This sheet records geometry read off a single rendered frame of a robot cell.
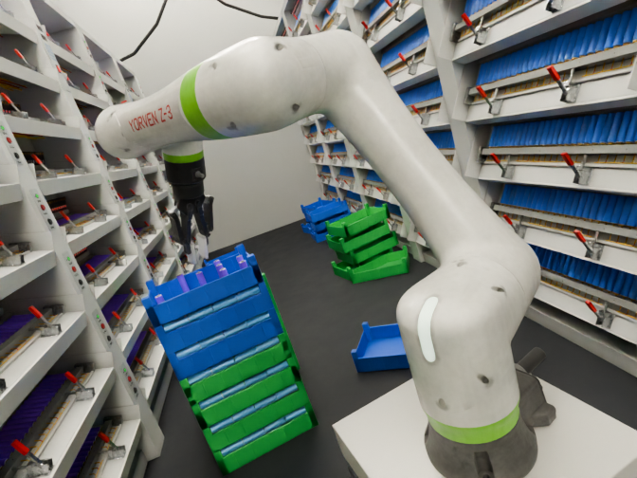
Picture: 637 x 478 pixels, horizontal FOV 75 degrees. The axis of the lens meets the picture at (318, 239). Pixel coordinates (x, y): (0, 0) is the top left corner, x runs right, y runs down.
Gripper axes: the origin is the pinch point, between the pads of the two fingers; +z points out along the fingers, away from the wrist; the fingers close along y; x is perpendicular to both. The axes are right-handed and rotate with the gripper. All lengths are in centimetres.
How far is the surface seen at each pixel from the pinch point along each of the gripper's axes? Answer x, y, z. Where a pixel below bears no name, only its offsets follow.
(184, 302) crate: -6.2, -10.1, 8.4
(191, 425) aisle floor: 5, -9, 70
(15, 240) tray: 40.7, -28.4, -0.1
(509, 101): -54, 67, -37
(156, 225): 128, 62, 65
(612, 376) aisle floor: -100, 49, 22
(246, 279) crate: -14.1, 4.4, 5.7
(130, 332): 37, -7, 47
